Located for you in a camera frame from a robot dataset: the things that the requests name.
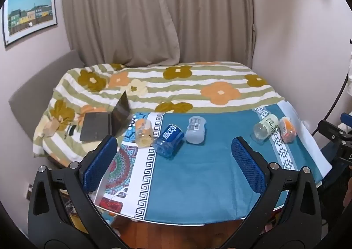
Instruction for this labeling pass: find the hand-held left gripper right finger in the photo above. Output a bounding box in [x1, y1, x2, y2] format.
[223, 136, 322, 249]

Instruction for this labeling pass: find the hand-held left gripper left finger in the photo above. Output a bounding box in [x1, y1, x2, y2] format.
[27, 135, 125, 249]

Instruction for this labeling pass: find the clear cup with pale label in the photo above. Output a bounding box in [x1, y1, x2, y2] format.
[252, 114, 279, 143]

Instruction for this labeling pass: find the orange capped small bottle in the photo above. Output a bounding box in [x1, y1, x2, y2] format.
[278, 116, 297, 144]

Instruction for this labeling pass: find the clear cup with orange label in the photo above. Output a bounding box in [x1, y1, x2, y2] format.
[135, 119, 154, 148]

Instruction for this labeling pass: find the grey translucent bottle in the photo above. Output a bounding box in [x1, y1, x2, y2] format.
[185, 116, 207, 145]

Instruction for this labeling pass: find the blue labelled plastic bottle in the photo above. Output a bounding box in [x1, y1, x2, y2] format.
[152, 124, 185, 159]

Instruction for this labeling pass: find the black laptop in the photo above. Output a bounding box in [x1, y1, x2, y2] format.
[80, 90, 132, 142]

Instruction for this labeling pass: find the blue patterned tablecloth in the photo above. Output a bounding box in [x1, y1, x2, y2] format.
[93, 105, 328, 225]

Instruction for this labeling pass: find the beige crumpled object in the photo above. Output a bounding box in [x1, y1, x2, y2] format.
[41, 117, 66, 138]

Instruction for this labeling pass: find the grey padded headboard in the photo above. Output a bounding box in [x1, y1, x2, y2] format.
[8, 50, 86, 130]

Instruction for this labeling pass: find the floral striped blanket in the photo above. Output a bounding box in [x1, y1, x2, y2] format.
[33, 62, 293, 167]

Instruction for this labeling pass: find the beige curtain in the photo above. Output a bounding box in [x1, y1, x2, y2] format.
[60, 0, 257, 69]

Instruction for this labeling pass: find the black cable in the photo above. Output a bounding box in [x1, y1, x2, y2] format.
[312, 69, 352, 136]

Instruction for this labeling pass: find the framed wall picture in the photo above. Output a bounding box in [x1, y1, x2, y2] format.
[2, 0, 59, 48]

